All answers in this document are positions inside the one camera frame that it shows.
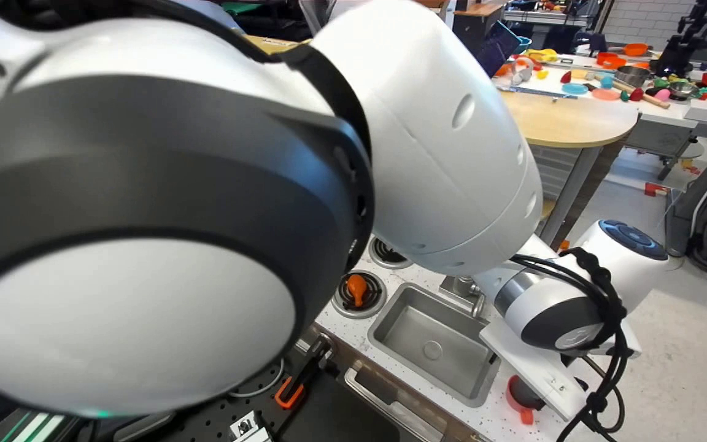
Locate red cup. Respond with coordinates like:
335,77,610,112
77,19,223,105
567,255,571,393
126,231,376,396
505,374,548,426

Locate burner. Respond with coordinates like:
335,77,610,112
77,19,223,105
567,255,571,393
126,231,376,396
331,269,388,319
368,236,415,270

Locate orange toy drumstick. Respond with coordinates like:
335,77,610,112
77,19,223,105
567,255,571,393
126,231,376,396
346,274,369,308

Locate silver tap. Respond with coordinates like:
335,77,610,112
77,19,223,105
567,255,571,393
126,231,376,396
439,276,487,318

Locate steel sink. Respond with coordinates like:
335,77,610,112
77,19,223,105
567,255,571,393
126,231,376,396
367,283,502,408

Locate black and orange clamp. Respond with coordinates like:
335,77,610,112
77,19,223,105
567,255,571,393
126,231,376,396
273,335,335,411

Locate toy kitchen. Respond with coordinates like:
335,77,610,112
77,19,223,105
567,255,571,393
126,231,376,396
274,235,593,442

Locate oven door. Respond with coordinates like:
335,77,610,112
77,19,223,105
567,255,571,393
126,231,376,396
274,367,419,442

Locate round wooden table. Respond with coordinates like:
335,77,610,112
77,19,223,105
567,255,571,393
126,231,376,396
492,60,640,247

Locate steel pot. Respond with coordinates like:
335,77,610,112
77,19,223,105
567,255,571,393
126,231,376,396
614,65,652,87

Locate wooden rolling pin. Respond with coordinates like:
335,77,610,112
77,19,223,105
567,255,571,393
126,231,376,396
611,80,671,111

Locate white table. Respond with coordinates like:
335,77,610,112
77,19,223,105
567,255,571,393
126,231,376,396
565,42,707,182

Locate oven door handle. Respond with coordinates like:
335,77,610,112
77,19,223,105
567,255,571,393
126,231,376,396
344,366,447,442

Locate white cable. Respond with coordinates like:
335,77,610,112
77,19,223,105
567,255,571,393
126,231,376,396
228,359,285,399

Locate silver metal bracket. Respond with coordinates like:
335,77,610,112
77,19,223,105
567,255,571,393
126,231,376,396
229,410,272,442

